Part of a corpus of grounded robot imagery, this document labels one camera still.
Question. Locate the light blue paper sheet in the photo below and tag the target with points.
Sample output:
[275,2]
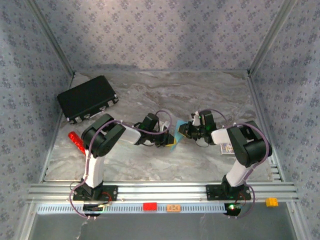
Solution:
[173,148]

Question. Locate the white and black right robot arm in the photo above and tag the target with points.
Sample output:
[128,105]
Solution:
[250,150]

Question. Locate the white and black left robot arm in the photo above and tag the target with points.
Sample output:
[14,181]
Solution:
[95,170]

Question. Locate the orange toy brick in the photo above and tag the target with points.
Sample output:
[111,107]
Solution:
[173,208]

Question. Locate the red toy brick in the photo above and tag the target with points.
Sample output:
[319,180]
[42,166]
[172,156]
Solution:
[150,206]

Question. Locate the black hard case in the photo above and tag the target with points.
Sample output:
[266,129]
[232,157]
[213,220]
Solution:
[85,97]

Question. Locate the red foil wrapped tube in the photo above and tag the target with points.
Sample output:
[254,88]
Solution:
[75,138]

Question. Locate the black controller board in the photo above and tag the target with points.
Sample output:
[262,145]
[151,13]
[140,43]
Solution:
[92,208]
[232,210]

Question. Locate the yellow toy brick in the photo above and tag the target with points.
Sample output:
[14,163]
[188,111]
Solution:
[272,202]

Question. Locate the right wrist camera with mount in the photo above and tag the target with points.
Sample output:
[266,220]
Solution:
[186,130]

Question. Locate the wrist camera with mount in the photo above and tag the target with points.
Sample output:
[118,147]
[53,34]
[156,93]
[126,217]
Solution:
[186,130]
[162,140]

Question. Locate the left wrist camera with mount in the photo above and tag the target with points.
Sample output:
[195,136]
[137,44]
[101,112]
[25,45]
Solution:
[162,140]

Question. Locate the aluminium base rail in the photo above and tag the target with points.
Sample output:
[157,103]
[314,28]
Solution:
[162,192]

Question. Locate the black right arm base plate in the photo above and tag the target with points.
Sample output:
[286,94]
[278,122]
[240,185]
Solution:
[212,192]

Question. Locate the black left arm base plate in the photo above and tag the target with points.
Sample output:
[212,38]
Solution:
[112,193]

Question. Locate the aluminium corner post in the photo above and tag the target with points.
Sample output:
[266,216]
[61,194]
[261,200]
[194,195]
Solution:
[53,37]
[271,37]

